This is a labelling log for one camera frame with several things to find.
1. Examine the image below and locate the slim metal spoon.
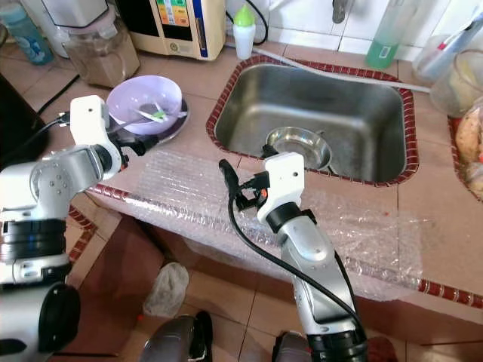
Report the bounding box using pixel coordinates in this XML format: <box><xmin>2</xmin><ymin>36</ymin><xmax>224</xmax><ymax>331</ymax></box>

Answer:
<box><xmin>128</xmin><ymin>104</ymin><xmax>188</xmax><ymax>124</ymax></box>

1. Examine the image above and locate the white crumpled rag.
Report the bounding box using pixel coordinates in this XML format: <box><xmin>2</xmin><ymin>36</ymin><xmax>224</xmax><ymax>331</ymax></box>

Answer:
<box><xmin>143</xmin><ymin>262</ymin><xmax>189</xmax><ymax>318</ymax></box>

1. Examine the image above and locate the clear plastic container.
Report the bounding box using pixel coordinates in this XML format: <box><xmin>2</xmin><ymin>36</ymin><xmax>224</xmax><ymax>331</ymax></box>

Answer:
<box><xmin>411</xmin><ymin>34</ymin><xmax>461</xmax><ymax>84</ymax></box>

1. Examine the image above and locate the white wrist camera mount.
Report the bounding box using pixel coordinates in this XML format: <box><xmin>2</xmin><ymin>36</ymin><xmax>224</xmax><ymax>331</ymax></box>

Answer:
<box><xmin>69</xmin><ymin>96</ymin><xmax>109</xmax><ymax>149</ymax></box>
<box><xmin>257</xmin><ymin>152</ymin><xmax>306</xmax><ymax>231</ymax></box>

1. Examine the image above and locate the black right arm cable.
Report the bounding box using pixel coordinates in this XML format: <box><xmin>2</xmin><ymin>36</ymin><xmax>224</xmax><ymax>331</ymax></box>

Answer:
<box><xmin>219</xmin><ymin>162</ymin><xmax>368</xmax><ymax>340</ymax></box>

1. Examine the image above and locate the purple plastic bowl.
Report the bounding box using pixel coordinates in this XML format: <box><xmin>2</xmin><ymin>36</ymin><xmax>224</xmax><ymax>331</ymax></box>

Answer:
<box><xmin>106</xmin><ymin>76</ymin><xmax>184</xmax><ymax>137</ymax></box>

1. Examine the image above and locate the black ionizer power cable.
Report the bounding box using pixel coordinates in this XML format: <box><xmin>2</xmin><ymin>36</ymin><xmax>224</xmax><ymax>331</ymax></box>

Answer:
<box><xmin>245</xmin><ymin>0</ymin><xmax>269</xmax><ymax>44</ymax></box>

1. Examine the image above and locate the metal faucet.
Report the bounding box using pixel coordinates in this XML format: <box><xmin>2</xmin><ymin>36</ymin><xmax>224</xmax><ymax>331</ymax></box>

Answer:
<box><xmin>332</xmin><ymin>0</ymin><xmax>354</xmax><ymax>23</ymax></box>

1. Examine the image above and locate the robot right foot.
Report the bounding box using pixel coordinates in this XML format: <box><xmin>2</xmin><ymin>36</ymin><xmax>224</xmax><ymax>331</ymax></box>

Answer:
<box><xmin>272</xmin><ymin>330</ymin><xmax>314</xmax><ymax>362</ymax></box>

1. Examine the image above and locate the small stainless steel bowl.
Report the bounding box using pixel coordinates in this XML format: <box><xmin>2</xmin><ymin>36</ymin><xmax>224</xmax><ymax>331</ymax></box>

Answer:
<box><xmin>264</xmin><ymin>126</ymin><xmax>333</xmax><ymax>171</ymax></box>

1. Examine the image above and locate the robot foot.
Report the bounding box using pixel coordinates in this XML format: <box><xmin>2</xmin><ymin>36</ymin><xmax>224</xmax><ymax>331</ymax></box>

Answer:
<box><xmin>140</xmin><ymin>311</ymin><xmax>214</xmax><ymax>362</ymax></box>
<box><xmin>272</xmin><ymin>330</ymin><xmax>314</xmax><ymax>362</ymax></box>

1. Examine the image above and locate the stainless steel sink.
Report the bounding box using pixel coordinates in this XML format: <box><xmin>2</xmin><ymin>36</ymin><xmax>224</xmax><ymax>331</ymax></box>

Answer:
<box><xmin>205</xmin><ymin>54</ymin><xmax>420</xmax><ymax>187</ymax></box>

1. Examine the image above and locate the white bottle green cap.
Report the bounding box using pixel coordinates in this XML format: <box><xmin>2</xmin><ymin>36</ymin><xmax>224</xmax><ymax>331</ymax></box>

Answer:
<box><xmin>232</xmin><ymin>6</ymin><xmax>256</xmax><ymax>61</ymax></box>

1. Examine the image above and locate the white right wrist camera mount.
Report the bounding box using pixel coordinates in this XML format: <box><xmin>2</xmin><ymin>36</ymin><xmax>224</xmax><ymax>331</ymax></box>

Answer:
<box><xmin>257</xmin><ymin>152</ymin><xmax>306</xmax><ymax>231</ymax></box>

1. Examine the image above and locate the black appliance power cable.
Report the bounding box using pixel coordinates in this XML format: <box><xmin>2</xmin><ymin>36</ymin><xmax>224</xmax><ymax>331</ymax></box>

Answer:
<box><xmin>38</xmin><ymin>75</ymin><xmax>80</xmax><ymax>114</ymax></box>

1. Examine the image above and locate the teal plastic bottle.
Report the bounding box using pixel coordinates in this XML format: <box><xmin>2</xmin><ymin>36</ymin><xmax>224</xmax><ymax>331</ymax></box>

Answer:
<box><xmin>0</xmin><ymin>4</ymin><xmax>55</xmax><ymax>66</ymax></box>

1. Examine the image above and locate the tray of food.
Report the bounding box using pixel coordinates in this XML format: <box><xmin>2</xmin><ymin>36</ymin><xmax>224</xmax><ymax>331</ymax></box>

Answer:
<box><xmin>453</xmin><ymin>106</ymin><xmax>483</xmax><ymax>198</ymax></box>

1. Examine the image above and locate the blender with clear jar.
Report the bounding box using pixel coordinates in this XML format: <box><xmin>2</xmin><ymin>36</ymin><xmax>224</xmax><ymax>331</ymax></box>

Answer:
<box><xmin>42</xmin><ymin>0</ymin><xmax>129</xmax><ymax>87</ymax></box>

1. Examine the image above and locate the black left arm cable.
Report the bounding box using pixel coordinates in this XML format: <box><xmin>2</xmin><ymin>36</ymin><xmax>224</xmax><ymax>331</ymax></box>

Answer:
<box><xmin>0</xmin><ymin>112</ymin><xmax>72</xmax><ymax>174</ymax></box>

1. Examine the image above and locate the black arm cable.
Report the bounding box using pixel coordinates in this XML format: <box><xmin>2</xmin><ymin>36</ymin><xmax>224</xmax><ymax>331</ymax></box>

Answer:
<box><xmin>0</xmin><ymin>112</ymin><xmax>72</xmax><ymax>174</ymax></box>
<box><xmin>219</xmin><ymin>162</ymin><xmax>368</xmax><ymax>340</ymax></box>

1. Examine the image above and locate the black kitchen appliance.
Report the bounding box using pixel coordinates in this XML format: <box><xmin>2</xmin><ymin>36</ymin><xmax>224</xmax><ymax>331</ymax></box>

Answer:
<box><xmin>0</xmin><ymin>75</ymin><xmax>31</xmax><ymax>167</ymax></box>

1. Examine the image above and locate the green dish soap bottle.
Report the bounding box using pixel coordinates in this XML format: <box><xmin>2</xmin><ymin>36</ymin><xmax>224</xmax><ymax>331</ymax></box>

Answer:
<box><xmin>365</xmin><ymin>0</ymin><xmax>420</xmax><ymax>70</ymax></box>

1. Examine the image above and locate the clear bubble wrap sheet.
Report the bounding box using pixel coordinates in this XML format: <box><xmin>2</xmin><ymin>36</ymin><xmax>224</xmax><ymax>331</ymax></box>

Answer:
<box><xmin>91</xmin><ymin>155</ymin><xmax>423</xmax><ymax>302</ymax></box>

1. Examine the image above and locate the beige water ionizer appliance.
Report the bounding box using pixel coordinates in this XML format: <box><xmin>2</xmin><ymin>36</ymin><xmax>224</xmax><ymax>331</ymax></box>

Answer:
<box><xmin>113</xmin><ymin>0</ymin><xmax>227</xmax><ymax>61</ymax></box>

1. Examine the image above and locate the white water hose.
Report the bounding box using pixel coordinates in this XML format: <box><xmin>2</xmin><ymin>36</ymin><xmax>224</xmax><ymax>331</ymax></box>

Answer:
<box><xmin>253</xmin><ymin>45</ymin><xmax>431</xmax><ymax>94</ymax></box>

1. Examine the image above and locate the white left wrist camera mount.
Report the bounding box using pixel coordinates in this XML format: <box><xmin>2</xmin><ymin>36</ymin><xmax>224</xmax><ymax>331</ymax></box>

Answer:
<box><xmin>69</xmin><ymin>96</ymin><xmax>109</xmax><ymax>149</ymax></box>

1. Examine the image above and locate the clear glass jar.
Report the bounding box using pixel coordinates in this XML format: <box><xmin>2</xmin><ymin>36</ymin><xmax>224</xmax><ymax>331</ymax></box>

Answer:
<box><xmin>449</xmin><ymin>49</ymin><xmax>483</xmax><ymax>118</ymax></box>

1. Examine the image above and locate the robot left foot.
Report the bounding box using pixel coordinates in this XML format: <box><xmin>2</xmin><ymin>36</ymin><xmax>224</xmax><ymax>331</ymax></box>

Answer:
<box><xmin>140</xmin><ymin>311</ymin><xmax>214</xmax><ymax>362</ymax></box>

